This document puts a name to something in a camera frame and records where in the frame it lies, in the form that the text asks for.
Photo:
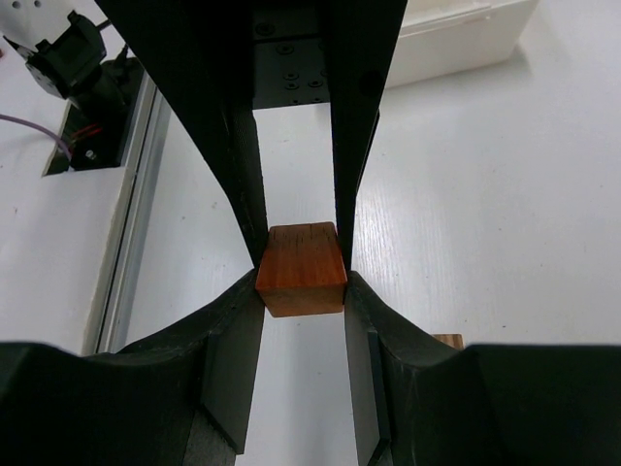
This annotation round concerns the long light wood block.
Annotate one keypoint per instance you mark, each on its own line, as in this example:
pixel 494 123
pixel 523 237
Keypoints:
pixel 454 341

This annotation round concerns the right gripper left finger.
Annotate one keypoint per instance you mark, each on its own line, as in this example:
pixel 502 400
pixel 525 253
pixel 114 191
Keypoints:
pixel 181 396

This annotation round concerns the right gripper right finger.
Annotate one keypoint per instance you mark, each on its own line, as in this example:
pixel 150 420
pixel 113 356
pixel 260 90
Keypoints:
pixel 418 401

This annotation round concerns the white plastic bin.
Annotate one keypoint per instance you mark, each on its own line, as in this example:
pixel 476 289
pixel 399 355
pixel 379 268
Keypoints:
pixel 439 38

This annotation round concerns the orange triangular wood block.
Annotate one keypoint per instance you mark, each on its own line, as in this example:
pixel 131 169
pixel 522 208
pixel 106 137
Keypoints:
pixel 301 272

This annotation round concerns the front aluminium rail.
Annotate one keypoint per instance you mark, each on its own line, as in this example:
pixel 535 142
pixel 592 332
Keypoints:
pixel 141 160

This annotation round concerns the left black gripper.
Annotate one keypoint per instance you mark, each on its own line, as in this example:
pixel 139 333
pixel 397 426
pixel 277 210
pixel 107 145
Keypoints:
pixel 200 56

